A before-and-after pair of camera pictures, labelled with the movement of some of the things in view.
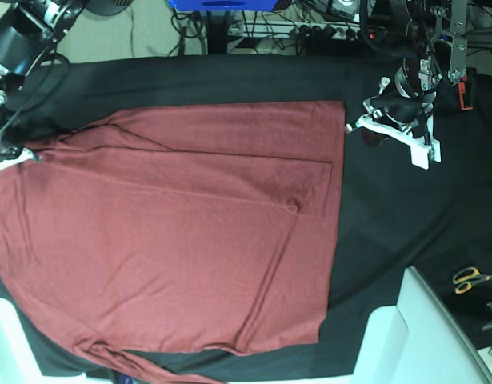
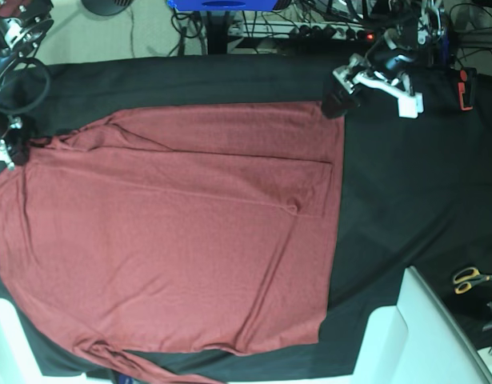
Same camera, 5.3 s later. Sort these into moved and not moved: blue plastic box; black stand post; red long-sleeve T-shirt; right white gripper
Moved: right white gripper
Not moved: red long-sleeve T-shirt; blue plastic box; black stand post
